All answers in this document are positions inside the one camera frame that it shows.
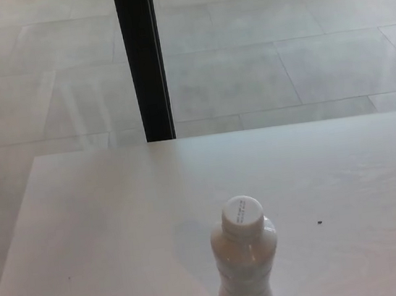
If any white screw cap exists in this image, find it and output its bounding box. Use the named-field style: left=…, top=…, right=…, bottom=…
left=218, top=193, right=268, bottom=242

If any white plastic bottle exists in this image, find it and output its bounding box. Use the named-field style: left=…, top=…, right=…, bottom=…
left=206, top=213, right=287, bottom=296

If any black vertical window post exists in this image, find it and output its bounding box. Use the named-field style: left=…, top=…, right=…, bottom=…
left=112, top=0, right=177, bottom=145

